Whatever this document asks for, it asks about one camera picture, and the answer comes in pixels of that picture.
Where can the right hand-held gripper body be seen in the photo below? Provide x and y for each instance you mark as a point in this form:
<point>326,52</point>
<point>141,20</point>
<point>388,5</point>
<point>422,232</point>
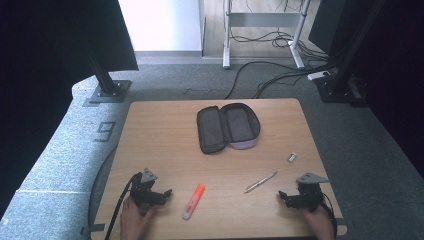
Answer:
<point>308,198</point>

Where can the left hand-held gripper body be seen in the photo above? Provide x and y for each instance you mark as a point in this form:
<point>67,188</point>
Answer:
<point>143,191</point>

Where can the orange highlighter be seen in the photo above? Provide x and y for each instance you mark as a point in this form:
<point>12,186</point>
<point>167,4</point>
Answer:
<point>194,201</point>

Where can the silver pen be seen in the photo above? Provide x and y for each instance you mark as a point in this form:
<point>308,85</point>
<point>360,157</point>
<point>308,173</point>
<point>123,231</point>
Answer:
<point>260,182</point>

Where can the small silver cap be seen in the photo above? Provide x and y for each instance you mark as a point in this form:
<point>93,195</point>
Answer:
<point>292,157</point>

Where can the dark grey pencil case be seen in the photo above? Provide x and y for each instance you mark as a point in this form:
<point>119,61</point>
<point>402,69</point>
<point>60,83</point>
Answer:
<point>228,128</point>

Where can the person's right hand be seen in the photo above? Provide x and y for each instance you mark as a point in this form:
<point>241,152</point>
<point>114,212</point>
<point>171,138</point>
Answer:
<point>320,223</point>

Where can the person's left hand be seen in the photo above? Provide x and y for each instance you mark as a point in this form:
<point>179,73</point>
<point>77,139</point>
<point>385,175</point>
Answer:
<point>133,220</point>

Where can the grey tape piece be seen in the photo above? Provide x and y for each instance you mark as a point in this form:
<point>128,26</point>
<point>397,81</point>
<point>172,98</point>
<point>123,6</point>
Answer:
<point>95,228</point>

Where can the black metal stand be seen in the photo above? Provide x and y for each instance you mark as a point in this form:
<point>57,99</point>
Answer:
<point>106,85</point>
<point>343,80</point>

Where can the white power strip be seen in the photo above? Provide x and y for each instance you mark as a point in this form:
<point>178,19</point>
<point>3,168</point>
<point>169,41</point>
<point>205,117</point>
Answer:
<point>319,75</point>

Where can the black curtain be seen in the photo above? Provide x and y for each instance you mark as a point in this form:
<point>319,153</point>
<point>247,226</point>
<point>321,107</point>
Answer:
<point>400,66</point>
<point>40,66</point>

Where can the white panel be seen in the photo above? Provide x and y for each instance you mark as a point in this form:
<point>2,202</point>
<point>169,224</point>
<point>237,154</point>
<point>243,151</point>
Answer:
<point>160,23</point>

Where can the white desk frame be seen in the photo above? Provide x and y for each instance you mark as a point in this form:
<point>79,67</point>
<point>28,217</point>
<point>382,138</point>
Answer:
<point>263,20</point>

